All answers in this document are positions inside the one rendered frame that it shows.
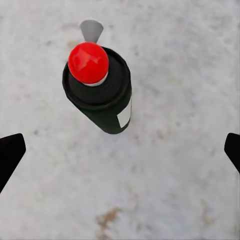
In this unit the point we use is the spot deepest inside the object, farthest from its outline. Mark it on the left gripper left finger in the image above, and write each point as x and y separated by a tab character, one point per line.
12	149

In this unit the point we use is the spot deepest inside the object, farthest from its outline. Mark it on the insectifuge atomizer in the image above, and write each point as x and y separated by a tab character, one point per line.
97	80

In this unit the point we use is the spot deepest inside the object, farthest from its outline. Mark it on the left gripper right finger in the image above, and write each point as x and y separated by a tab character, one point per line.
232	149

